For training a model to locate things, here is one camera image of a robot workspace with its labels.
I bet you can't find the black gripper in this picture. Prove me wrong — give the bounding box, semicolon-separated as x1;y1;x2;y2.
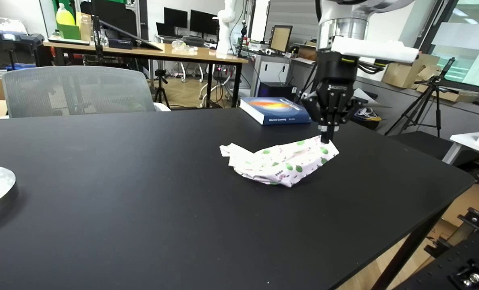
312;50;357;144

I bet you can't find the white cloth with green trees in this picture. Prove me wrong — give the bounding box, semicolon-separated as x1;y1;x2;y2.
219;136;340;187

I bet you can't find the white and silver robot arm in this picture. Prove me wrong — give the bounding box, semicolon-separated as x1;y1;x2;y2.
304;0;419;144

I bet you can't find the blue hardcover book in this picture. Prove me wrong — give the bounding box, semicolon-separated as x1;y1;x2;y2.
238;97;311;126

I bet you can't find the cardboard box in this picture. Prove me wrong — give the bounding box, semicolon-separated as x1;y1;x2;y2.
382;53;440;89

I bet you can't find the black computer monitor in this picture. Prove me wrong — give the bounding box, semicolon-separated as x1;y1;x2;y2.
164;8;186;29

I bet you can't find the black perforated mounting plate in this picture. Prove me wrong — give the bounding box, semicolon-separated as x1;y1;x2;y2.
395;208;479;290

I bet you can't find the grey mesh office chair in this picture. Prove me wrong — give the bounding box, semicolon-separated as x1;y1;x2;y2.
1;66;154;118

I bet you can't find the wooden desk with black legs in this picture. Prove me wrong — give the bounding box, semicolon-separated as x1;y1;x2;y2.
45;42;248;105

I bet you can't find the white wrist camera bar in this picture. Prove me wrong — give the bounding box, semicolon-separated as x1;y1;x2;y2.
330;37;419;63

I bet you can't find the black camera tripod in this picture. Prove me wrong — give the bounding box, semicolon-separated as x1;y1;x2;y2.
385;57;456;136

